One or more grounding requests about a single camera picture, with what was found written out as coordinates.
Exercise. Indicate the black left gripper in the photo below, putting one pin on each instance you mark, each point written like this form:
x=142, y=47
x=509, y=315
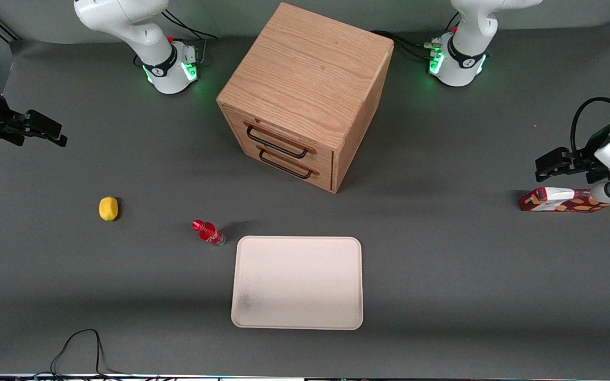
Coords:
x=589, y=162

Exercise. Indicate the red coke bottle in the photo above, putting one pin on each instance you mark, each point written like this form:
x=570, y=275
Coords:
x=208, y=233

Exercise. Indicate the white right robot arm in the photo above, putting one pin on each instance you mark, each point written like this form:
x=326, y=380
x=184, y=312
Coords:
x=125, y=24

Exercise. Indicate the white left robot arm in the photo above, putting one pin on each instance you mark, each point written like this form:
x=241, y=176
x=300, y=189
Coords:
x=469, y=37

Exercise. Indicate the beige rectangular tray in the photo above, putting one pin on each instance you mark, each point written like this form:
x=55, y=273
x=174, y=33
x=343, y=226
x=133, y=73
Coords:
x=297, y=283

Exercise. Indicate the red snack box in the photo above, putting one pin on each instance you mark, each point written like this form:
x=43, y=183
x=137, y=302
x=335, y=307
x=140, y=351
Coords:
x=559, y=201

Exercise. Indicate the yellow lemon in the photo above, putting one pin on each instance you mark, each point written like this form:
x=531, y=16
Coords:
x=108, y=208

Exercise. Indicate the wooden two-drawer cabinet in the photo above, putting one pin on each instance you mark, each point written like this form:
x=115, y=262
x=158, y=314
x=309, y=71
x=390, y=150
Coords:
x=305, y=90

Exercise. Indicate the aluminium frame rail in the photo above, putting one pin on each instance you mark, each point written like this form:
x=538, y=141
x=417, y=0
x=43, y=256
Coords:
x=2, y=29

